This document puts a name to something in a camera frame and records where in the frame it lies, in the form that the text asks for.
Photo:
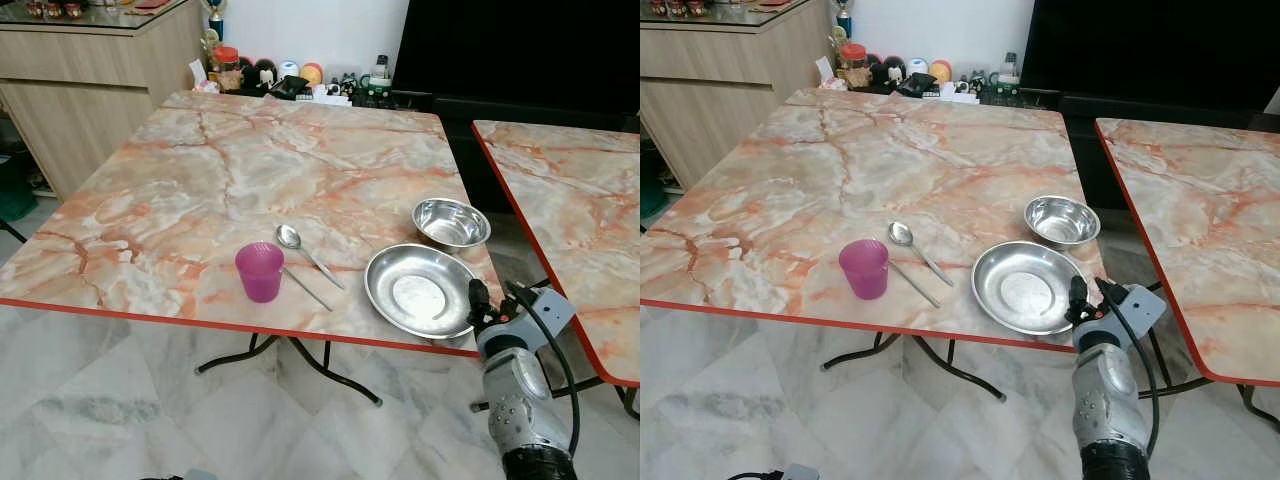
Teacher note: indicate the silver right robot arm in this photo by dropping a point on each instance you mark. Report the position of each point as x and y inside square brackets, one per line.
[1110, 400]
[520, 400]

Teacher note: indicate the round steel plate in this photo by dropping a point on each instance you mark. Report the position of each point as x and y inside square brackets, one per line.
[420, 290]
[1025, 288]

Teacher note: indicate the small steel bowl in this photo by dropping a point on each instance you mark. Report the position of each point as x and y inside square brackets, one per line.
[1061, 219]
[451, 222]

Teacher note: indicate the dark green bin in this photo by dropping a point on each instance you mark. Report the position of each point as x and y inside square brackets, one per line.
[650, 190]
[14, 190]

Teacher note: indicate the metal spoon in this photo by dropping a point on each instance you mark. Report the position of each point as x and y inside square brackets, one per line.
[288, 236]
[900, 233]

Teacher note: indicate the purple plastic cup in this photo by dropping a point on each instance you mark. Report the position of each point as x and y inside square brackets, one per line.
[864, 272]
[260, 275]

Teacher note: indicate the white flat box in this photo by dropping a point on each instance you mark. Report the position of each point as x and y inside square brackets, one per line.
[960, 93]
[332, 95]

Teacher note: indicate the black television screen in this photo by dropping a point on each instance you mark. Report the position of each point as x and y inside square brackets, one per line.
[520, 45]
[1150, 45]

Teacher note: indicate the orange round ornament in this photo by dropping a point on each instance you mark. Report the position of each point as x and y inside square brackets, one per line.
[312, 74]
[940, 71]

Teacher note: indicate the black pouch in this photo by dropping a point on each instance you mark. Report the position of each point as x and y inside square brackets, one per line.
[291, 88]
[917, 85]

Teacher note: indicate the white round ornament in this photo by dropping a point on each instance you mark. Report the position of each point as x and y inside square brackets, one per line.
[289, 70]
[917, 67]

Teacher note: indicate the light wooden cabinet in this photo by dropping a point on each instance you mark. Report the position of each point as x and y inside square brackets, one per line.
[80, 100]
[720, 95]

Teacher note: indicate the black round eared figurine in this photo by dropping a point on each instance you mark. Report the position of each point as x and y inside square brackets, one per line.
[873, 70]
[894, 70]
[246, 74]
[266, 73]

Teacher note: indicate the red lidded snack jar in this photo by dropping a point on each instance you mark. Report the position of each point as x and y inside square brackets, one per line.
[853, 64]
[227, 68]

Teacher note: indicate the white small card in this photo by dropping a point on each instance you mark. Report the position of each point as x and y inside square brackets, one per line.
[197, 73]
[824, 70]

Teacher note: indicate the gold and blue trophy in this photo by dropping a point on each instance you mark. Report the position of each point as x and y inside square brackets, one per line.
[214, 15]
[843, 14]

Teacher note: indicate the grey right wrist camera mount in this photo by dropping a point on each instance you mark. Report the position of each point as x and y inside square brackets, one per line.
[1140, 310]
[545, 312]

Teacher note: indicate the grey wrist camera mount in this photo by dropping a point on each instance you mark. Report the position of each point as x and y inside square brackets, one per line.
[1140, 310]
[545, 312]
[198, 475]
[800, 473]

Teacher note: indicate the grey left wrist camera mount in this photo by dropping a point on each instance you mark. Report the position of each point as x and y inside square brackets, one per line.
[198, 475]
[800, 473]

